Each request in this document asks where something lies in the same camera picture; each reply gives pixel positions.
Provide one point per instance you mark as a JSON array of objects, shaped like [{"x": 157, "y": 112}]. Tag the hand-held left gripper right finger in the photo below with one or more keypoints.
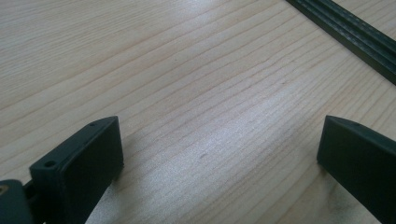
[{"x": 361, "y": 161}]

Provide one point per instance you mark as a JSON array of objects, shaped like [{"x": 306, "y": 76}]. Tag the dark grooved rail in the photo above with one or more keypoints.
[{"x": 358, "y": 45}]

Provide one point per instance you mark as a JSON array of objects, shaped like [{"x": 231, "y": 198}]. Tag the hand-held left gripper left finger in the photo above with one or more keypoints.
[{"x": 81, "y": 161}]

